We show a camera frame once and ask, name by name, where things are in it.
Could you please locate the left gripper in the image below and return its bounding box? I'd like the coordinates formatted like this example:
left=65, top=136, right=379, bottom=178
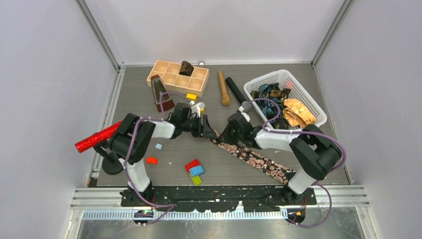
left=181, top=115, right=216, bottom=138

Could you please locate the black pink floral tie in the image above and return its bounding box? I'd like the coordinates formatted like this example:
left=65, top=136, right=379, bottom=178
left=207, top=130, right=297, bottom=185

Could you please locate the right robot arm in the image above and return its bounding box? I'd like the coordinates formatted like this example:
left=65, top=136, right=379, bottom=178
left=216, top=113, right=346, bottom=205

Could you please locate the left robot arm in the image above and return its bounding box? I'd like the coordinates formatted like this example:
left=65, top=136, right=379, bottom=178
left=94, top=102, right=216, bottom=206

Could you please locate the black microphone silver head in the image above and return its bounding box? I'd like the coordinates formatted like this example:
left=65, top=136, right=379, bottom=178
left=225, top=77, right=252, bottom=113

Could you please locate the red toy brick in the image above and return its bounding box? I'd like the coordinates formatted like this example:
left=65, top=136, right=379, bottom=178
left=185, top=159, right=201, bottom=172

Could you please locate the blue patterned tie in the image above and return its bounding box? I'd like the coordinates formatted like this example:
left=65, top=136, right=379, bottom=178
left=250, top=83, right=291, bottom=120

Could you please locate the yellow block near tray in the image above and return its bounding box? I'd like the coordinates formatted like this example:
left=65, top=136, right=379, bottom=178
left=186, top=94, right=198, bottom=101

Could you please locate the blue toy brick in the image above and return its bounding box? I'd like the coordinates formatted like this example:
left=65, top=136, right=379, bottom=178
left=189, top=165, right=205, bottom=177

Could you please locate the wooden compartment tray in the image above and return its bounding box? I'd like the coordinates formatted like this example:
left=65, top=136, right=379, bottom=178
left=146, top=60, right=209, bottom=97

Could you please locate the yellow green translucent brick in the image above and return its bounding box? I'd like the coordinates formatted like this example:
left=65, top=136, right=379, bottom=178
left=189, top=173, right=202, bottom=186

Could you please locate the light blue small cube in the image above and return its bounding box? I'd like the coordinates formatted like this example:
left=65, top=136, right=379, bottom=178
left=155, top=143, right=163, bottom=150

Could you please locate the orange gold tie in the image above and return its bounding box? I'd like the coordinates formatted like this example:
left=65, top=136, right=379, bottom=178
left=283, top=99, right=316, bottom=128

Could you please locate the orange red small brick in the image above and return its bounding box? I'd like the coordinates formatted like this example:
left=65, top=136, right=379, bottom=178
left=146, top=157, right=158, bottom=165

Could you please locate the brown wooden metronome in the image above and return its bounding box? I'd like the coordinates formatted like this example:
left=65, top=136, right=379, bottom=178
left=150, top=75, right=175, bottom=113

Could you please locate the dark rolled tie in tray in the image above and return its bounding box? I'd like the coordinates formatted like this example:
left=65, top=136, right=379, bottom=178
left=179, top=61, right=194, bottom=77

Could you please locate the white plastic basket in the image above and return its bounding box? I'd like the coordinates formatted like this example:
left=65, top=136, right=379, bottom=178
left=243, top=70, right=327, bottom=127

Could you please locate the red glitter microphone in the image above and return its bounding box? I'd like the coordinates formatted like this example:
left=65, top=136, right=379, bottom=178
left=75, top=121, right=122, bottom=153

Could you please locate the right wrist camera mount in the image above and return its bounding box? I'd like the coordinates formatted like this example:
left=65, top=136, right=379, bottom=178
left=238, top=106, right=250, bottom=122

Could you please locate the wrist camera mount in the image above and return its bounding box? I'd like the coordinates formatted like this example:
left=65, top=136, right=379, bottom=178
left=238, top=106, right=250, bottom=122
left=189, top=101, right=205, bottom=118

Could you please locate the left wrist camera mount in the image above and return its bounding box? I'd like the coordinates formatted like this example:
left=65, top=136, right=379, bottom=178
left=189, top=101, right=205, bottom=118

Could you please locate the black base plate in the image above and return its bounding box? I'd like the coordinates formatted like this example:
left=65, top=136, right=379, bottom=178
left=120, top=184, right=317, bottom=214

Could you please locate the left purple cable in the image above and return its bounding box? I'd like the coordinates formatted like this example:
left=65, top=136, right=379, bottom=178
left=122, top=92, right=192, bottom=227

